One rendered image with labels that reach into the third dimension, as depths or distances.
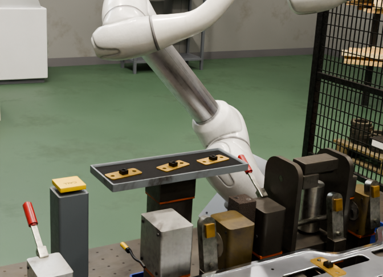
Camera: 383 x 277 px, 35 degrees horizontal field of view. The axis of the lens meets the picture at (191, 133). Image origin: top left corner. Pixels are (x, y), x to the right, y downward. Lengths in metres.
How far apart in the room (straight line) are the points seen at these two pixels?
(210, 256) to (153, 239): 0.14
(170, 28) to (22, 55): 5.98
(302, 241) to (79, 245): 0.57
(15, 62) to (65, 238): 6.27
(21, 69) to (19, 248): 4.25
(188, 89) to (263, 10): 8.28
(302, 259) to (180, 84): 0.79
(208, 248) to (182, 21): 0.65
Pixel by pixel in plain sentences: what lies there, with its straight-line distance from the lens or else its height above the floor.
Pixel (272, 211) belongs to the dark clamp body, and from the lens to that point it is 1.49.
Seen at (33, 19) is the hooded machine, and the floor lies 0.78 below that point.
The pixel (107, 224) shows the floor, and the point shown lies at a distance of 3.89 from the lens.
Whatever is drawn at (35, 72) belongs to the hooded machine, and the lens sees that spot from 7.69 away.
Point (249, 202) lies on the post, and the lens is 1.48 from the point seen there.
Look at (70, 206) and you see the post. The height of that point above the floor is 1.12.
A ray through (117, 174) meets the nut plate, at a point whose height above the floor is 1.16.
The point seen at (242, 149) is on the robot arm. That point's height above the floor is 1.04.
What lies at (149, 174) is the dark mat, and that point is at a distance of 1.44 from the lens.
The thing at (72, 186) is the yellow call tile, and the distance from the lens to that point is 1.38.
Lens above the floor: 1.67
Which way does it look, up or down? 17 degrees down
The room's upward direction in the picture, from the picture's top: 3 degrees clockwise
